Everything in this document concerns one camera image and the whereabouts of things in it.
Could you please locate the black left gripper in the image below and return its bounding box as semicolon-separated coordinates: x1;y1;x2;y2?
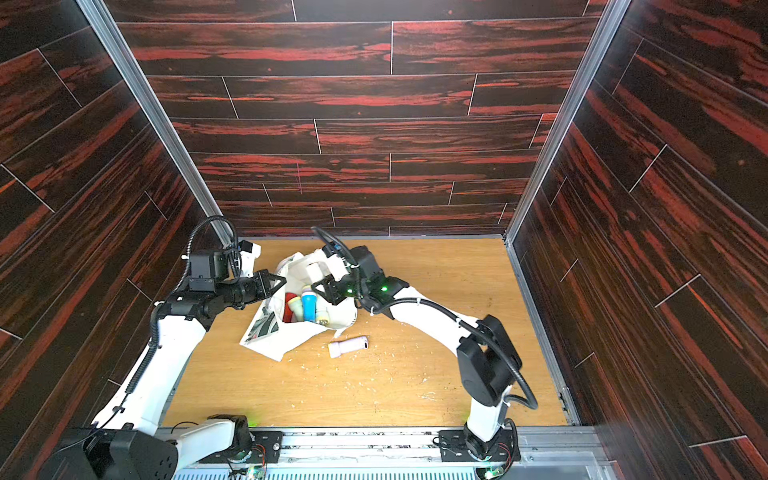
216;270;288;310

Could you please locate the red flashlight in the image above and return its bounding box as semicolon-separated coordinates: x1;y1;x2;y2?
283;292;302;323

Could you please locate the blue flashlight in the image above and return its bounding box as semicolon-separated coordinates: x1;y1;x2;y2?
301;286;317;323

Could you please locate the white floral tote bag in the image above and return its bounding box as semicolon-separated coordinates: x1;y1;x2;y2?
240;249;357;361

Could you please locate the pale green flashlight bottom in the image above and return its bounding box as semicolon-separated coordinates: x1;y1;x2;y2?
286;296;304;323

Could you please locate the pale green flashlight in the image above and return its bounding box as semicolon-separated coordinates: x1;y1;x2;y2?
305;262;332;286
286;296;304;323

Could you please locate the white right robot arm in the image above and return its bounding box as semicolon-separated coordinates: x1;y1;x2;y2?
311;229;538;461

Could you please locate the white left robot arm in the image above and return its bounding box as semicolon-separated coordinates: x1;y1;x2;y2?
38;270;286;479

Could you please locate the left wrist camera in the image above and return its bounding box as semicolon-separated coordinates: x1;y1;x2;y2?
188;239;262;283

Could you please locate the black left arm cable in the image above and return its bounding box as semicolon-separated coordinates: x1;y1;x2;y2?
53;215;244;475

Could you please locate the black corrugated right cable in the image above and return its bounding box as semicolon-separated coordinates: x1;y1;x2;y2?
310;226;539;457

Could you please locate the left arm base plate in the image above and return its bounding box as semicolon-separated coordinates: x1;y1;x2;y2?
199;429;284;466

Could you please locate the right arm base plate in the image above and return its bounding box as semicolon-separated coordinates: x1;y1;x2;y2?
432;427;521;463

